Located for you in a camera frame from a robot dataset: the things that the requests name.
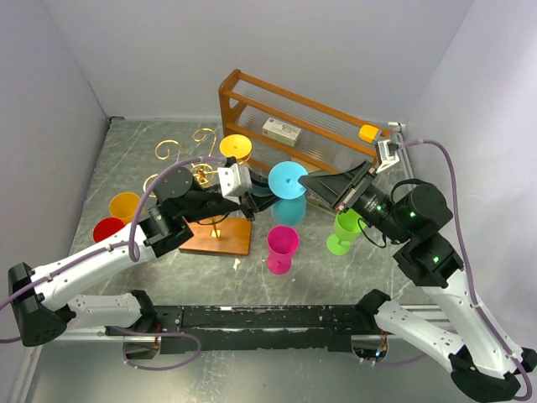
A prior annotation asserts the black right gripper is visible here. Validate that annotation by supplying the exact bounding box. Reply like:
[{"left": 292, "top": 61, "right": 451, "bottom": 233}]
[{"left": 298, "top": 158, "right": 409, "bottom": 243}]

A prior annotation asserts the blue plastic wine glass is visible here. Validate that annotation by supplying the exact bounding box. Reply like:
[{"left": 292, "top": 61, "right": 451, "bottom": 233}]
[{"left": 268, "top": 161, "right": 307, "bottom": 227}]

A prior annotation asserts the pink plastic wine glass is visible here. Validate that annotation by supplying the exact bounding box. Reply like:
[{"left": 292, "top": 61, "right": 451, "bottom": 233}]
[{"left": 266, "top": 226, "right": 300, "bottom": 275}]

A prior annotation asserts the yellow plastic wine glass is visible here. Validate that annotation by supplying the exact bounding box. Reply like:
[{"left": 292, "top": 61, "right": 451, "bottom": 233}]
[{"left": 219, "top": 133, "right": 253, "bottom": 163}]

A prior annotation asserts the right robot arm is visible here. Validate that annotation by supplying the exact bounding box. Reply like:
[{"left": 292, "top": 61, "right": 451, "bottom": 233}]
[{"left": 299, "top": 163, "right": 536, "bottom": 402}]

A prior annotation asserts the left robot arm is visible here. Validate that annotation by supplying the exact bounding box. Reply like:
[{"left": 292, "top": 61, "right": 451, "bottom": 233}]
[{"left": 2, "top": 163, "right": 278, "bottom": 347}]

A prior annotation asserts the green plastic wine glass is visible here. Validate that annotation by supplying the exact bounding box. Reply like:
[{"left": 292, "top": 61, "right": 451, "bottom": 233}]
[{"left": 326, "top": 209, "right": 367, "bottom": 256}]

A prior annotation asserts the wooden rack base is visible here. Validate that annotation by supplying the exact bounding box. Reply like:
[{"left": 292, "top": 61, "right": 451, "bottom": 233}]
[{"left": 179, "top": 217, "right": 253, "bottom": 255}]

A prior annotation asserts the wooden shelf rack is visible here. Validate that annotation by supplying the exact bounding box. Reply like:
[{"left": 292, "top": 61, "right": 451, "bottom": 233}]
[{"left": 218, "top": 69, "right": 392, "bottom": 173}]

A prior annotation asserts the orange plastic wine glass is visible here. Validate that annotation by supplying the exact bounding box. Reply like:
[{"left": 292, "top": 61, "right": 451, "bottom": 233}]
[{"left": 108, "top": 192, "right": 140, "bottom": 224}]

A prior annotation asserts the red plastic wine glass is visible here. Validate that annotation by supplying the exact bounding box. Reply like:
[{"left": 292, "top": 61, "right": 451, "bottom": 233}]
[{"left": 92, "top": 217, "right": 125, "bottom": 243}]

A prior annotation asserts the small white card box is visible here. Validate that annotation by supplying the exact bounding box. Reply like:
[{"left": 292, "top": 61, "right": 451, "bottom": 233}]
[{"left": 262, "top": 118, "right": 302, "bottom": 147}]

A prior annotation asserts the yellow grey box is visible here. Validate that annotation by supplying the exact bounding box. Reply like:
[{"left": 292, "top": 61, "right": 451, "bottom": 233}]
[{"left": 358, "top": 124, "right": 383, "bottom": 144}]

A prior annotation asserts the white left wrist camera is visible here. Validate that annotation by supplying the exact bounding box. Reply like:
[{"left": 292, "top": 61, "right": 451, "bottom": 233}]
[{"left": 216, "top": 164, "right": 253, "bottom": 197}]

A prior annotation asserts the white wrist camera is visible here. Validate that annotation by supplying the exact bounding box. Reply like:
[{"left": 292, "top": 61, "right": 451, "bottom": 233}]
[
  {"left": 375, "top": 139, "right": 399, "bottom": 173},
  {"left": 216, "top": 164, "right": 253, "bottom": 197}
]

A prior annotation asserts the gold wire glass rack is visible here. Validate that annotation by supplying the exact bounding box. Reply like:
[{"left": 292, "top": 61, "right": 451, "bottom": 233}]
[{"left": 154, "top": 128, "right": 221, "bottom": 239}]

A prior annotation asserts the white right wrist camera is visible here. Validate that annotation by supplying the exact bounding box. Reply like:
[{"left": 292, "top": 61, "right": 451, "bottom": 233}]
[{"left": 375, "top": 139, "right": 399, "bottom": 173}]

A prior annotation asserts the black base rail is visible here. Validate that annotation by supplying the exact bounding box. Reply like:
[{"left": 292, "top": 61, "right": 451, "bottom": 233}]
[{"left": 121, "top": 305, "right": 406, "bottom": 356}]

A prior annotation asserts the aluminium frame rail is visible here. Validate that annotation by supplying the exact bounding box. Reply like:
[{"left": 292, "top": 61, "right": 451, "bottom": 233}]
[{"left": 389, "top": 121, "right": 473, "bottom": 339}]

